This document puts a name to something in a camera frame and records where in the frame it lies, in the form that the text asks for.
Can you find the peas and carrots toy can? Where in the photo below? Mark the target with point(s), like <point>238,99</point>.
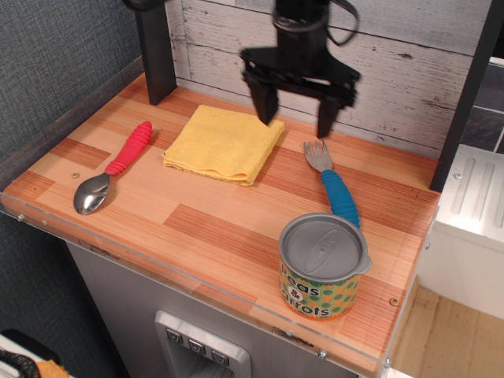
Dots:
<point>322,259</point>

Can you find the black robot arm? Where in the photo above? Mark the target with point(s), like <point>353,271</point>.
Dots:
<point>297,9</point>

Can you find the dark left post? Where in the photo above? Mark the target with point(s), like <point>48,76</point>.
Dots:
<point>155,43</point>

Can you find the yellow cloth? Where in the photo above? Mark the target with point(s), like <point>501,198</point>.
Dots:
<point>223,145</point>

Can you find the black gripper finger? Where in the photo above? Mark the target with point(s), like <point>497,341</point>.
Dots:
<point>327,113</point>
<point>265,100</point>

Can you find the dark right post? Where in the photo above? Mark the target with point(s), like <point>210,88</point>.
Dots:
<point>484,48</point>

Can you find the dark post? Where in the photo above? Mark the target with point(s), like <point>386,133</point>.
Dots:
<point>484,48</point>
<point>155,43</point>

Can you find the white toy sink unit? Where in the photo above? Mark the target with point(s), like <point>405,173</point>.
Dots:
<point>463,255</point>

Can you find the silver dispenser panel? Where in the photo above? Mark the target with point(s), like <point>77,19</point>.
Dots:
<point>191,351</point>

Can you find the red handled metal spoon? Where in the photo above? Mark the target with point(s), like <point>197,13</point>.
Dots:
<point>92,192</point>

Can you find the blue handled metal fork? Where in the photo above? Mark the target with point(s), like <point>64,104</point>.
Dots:
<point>341,201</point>

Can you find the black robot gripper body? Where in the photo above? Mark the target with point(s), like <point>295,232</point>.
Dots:
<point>300,62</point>

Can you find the orange object at corner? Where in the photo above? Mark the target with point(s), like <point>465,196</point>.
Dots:
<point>51,369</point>

